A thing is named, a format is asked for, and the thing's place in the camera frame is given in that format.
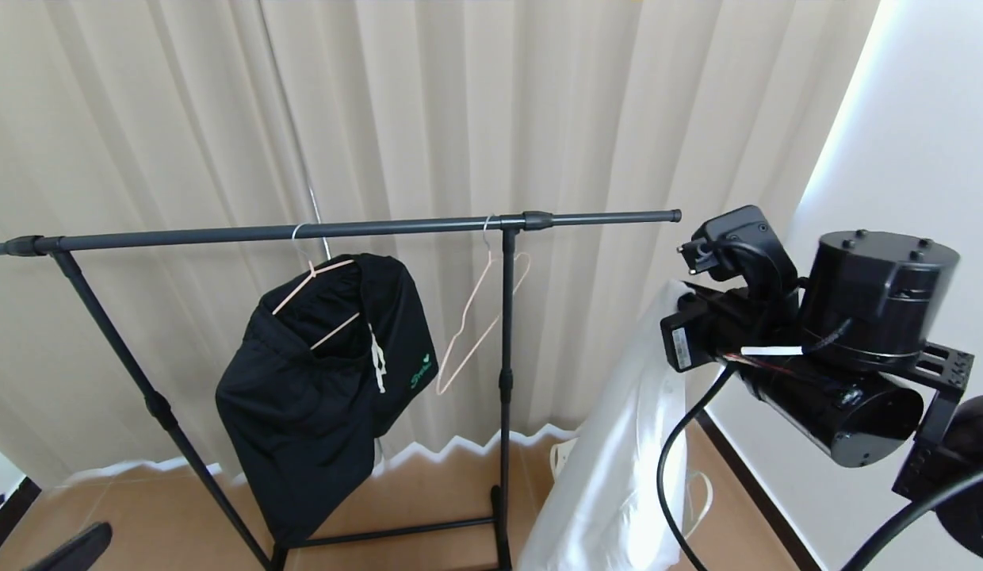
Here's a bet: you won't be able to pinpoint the black shorts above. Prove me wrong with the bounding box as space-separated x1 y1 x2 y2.
216 254 439 548

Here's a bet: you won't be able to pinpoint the white laundry basket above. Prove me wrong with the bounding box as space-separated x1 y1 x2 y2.
549 440 714 540

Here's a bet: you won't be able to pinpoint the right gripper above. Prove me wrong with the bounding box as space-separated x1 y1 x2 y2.
660 287 801 374

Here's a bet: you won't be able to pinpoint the pink clothes hanger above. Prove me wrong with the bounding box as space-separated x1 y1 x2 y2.
436 214 532 396
271 224 361 351

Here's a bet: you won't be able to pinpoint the white printed garment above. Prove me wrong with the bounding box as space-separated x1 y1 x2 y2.
517 279 696 571

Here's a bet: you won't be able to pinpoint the black clothes rack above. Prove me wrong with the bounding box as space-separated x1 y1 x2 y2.
0 209 683 571

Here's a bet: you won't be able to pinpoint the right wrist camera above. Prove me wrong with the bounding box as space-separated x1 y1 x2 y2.
678 205 800 302

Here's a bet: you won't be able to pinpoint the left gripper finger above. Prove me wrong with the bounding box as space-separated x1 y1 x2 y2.
24 522 113 571

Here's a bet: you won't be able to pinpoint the black cable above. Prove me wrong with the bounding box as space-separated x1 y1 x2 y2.
840 464 983 571
656 363 736 571

